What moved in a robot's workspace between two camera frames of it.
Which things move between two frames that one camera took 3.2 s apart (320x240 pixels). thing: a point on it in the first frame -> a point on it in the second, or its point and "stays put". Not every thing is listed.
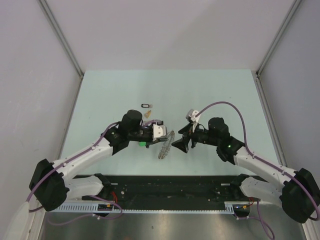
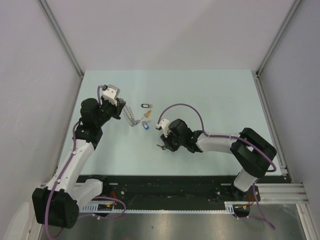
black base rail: (209, 189) stays put
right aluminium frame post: (294, 6) stays put
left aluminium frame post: (51, 17) stays put
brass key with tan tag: (147, 113) stays put
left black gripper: (151, 141) -> (117, 109)
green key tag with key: (143, 143) -> (163, 147)
